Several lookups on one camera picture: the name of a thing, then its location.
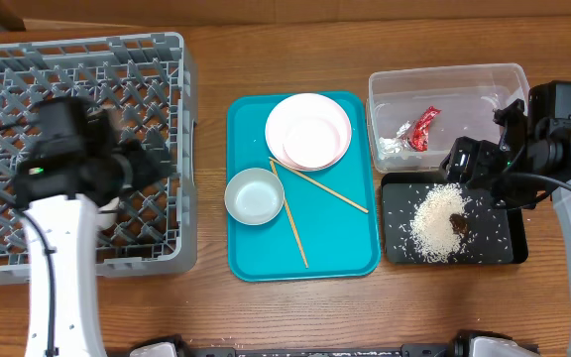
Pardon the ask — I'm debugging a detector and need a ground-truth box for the large white plate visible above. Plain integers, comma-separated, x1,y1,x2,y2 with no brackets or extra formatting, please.
265,93,352,172

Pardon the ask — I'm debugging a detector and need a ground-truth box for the teal plastic tray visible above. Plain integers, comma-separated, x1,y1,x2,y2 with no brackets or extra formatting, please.
226,91,381,282

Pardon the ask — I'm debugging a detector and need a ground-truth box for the black tray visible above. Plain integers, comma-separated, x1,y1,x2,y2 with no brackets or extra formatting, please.
380,172,529,265

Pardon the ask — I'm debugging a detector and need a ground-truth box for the wooden chopstick upper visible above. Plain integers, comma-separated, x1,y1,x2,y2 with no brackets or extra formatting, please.
269,157,369,214

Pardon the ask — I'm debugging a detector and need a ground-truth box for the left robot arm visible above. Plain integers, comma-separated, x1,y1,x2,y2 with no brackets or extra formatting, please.
13,97,173,356

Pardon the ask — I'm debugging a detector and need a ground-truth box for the wooden chopstick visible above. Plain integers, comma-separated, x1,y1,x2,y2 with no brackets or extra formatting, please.
269,157,369,214
270,158,309,269

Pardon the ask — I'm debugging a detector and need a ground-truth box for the grey shallow bowl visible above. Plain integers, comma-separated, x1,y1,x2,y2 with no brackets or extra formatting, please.
224,168,285,225

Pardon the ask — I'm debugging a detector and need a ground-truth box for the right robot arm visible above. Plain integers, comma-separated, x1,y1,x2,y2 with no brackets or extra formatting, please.
440,80,571,356

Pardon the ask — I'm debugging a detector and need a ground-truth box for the clear plastic bin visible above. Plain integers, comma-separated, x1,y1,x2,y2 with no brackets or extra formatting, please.
367,63,530,174

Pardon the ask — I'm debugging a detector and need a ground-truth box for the red snack wrapper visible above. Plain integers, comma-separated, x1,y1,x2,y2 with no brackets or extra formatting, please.
378,105,443,154

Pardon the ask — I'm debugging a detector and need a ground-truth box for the wooden chopstick lower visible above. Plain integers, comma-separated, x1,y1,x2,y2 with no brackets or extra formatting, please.
270,158,309,269

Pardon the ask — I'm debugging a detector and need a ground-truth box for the brown food scrap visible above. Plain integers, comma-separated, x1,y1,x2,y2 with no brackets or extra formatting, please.
449,213,469,236

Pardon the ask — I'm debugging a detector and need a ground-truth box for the white cup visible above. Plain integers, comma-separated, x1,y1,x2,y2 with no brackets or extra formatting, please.
95,197,120,230

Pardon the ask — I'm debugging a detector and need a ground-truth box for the small white plate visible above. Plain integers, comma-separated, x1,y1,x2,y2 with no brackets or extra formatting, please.
283,117,341,169

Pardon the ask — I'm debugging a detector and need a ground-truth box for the pile of rice grains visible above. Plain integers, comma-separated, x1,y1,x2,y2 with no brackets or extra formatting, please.
389,182,510,264

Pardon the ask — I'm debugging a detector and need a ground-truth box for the grey dishwasher rack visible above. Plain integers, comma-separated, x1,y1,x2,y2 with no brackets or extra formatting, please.
0,32,197,285

